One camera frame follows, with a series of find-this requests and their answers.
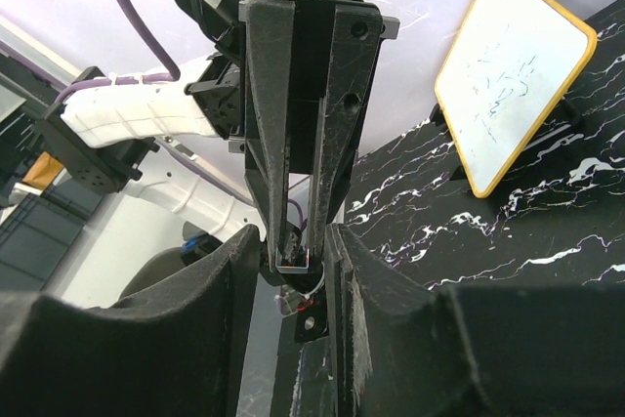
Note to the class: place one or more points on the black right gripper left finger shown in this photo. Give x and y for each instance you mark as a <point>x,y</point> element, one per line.
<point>176,348</point>

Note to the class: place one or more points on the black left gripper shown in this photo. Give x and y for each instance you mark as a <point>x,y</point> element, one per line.
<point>291,78</point>

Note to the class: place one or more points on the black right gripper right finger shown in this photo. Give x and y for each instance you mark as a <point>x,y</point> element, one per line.
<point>467,350</point>

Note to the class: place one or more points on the staple strip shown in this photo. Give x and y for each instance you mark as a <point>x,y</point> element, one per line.
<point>292,259</point>

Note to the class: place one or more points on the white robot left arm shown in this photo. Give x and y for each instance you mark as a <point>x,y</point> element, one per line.
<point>101,130</point>

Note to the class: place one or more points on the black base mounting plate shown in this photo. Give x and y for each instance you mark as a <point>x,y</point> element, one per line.
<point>303,378</point>

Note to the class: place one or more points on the white board with wooden frame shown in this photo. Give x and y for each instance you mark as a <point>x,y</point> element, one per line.
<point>509,65</point>

